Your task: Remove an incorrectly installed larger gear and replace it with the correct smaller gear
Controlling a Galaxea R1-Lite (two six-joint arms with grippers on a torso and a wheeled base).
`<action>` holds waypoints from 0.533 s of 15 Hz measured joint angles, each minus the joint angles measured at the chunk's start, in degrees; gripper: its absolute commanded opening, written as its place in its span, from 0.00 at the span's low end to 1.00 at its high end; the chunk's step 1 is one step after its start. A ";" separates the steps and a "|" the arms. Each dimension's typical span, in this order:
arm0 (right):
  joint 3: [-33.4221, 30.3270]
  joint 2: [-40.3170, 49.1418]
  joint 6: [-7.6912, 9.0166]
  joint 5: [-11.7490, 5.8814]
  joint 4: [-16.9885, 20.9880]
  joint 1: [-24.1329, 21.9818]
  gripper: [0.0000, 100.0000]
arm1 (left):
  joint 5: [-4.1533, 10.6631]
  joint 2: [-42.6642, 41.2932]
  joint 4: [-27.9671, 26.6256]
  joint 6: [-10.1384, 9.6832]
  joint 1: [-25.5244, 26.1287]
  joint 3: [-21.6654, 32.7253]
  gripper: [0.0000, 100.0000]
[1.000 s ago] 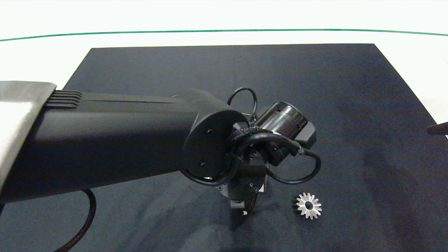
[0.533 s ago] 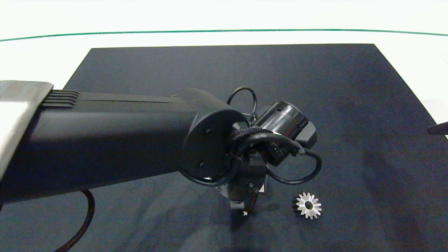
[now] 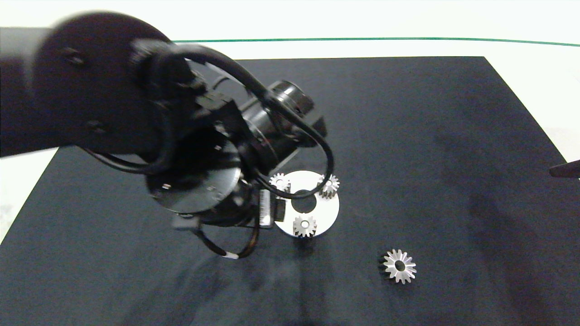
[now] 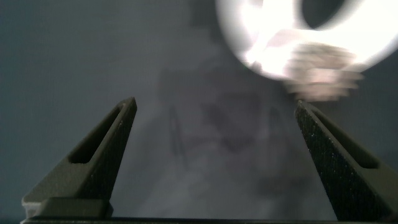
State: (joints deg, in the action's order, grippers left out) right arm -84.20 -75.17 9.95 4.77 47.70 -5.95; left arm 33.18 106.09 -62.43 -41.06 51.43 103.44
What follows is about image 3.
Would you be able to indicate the small steel gear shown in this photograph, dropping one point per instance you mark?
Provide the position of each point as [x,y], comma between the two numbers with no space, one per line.
[277,181]
[333,186]
[311,227]

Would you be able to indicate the larger steel gear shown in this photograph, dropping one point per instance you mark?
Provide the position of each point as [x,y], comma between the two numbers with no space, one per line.
[409,263]

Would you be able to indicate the round white plate with pins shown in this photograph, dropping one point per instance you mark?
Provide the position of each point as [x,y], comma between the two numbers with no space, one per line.
[328,213]

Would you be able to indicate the dark mat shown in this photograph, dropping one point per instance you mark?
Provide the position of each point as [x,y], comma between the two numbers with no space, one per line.
[430,136]

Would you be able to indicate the boxy shiny wrist camera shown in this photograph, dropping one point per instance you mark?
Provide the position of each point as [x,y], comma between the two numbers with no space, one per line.
[266,208]

